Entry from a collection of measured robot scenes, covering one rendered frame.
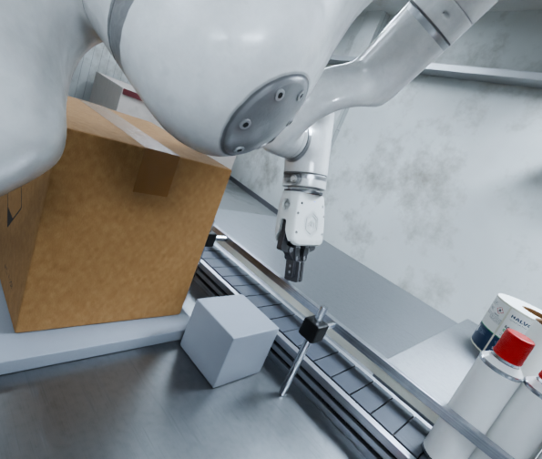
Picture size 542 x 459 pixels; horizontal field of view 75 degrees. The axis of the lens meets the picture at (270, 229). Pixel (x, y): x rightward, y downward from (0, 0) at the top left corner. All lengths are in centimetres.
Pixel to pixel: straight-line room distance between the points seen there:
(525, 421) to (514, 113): 366
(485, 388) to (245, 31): 48
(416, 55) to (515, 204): 326
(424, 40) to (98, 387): 64
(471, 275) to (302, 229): 327
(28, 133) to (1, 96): 2
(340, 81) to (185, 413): 53
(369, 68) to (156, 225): 40
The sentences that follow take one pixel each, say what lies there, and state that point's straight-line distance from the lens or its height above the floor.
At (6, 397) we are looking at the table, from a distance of 52.
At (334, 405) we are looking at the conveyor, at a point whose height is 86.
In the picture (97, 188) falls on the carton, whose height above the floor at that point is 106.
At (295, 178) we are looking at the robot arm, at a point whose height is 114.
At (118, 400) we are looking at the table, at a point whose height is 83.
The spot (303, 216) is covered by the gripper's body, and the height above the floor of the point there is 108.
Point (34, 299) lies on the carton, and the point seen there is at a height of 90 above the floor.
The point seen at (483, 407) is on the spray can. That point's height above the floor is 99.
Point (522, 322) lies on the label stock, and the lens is 108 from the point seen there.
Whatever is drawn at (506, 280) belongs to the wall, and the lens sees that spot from 375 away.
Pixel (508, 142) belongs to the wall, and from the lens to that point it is 399.
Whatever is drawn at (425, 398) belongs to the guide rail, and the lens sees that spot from 56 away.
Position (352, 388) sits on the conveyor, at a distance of 63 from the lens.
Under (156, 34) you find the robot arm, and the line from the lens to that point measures 22.
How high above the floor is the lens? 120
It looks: 15 degrees down
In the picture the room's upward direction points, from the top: 22 degrees clockwise
